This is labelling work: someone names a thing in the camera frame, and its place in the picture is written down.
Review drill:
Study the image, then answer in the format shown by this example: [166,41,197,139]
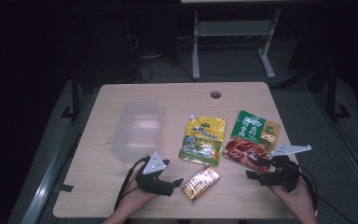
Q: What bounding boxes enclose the green and red food packet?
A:
[222,109,282,174]

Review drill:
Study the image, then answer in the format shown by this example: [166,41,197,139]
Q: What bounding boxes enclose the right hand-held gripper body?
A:
[268,144,312,192]

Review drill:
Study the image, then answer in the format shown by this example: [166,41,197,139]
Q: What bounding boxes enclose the black floor cables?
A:
[124,18,198,84]

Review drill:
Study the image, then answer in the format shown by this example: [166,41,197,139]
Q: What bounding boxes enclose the yellow spout pouch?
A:
[178,114,227,168]

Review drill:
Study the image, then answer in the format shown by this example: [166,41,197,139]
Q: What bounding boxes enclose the small red and gold box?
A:
[181,165,222,203]

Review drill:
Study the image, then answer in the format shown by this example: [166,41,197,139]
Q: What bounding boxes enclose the right hand-held gripper cable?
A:
[297,163,357,224]

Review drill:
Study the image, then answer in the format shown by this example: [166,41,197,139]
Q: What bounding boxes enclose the white metal table frame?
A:
[191,8,282,80]

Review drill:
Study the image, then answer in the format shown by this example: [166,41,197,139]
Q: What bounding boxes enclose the black metal stand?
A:
[322,65,352,121]
[61,70,82,123]

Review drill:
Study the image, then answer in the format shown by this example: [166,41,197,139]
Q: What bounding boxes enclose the hand-held gripper cable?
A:
[114,156,151,213]
[297,163,357,224]

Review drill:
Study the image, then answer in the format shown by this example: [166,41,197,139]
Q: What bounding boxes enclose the left hand-held gripper cable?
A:
[114,156,151,213]

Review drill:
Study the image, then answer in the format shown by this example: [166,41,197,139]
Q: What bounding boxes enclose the clear plastic container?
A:
[111,100,164,163]

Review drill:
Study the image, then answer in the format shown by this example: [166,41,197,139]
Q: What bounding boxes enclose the person's left hand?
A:
[120,177,158,216]

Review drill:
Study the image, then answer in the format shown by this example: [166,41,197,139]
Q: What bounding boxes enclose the person's right hand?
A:
[268,180,317,217]

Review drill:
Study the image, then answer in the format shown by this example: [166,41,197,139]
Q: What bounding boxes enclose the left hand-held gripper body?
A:
[134,151,173,197]

